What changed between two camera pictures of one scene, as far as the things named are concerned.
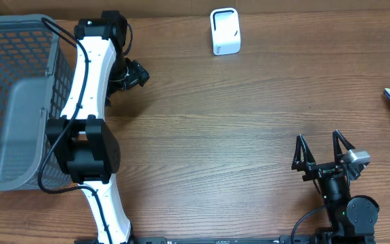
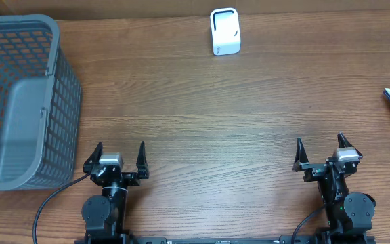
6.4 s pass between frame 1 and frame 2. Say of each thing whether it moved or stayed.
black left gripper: moved
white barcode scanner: stayed
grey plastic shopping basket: stayed
